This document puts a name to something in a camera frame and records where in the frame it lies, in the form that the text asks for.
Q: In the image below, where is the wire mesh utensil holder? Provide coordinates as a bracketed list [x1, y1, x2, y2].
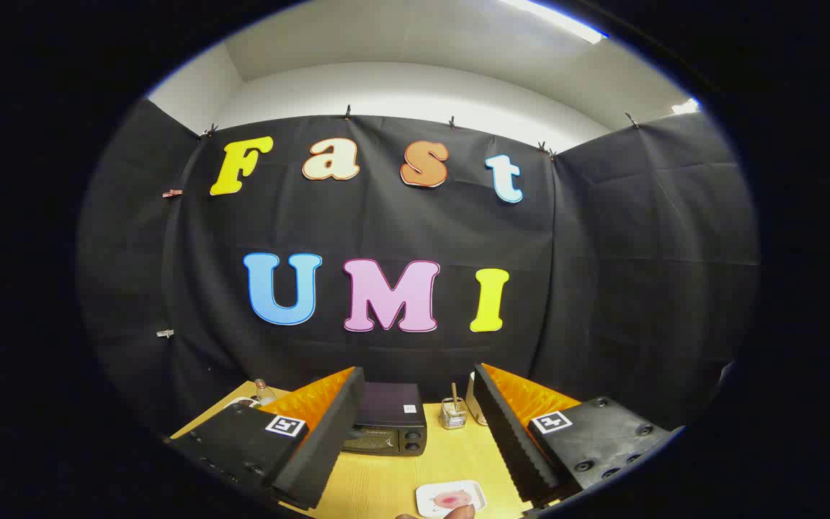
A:
[440, 398, 468, 430]

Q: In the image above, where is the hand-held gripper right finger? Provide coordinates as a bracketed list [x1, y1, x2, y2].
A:
[473, 363, 675, 507]

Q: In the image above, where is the black toaster oven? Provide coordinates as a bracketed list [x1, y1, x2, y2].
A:
[342, 382, 428, 457]

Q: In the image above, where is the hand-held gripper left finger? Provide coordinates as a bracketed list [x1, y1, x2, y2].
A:
[166, 366, 365, 511]

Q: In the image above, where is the long ceiling light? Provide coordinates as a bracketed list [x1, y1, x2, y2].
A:
[501, 0, 607, 44]

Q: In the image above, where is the white toaster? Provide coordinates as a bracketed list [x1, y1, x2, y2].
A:
[465, 371, 489, 426]

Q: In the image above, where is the white square plate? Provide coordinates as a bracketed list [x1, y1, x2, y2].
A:
[415, 480, 488, 518]

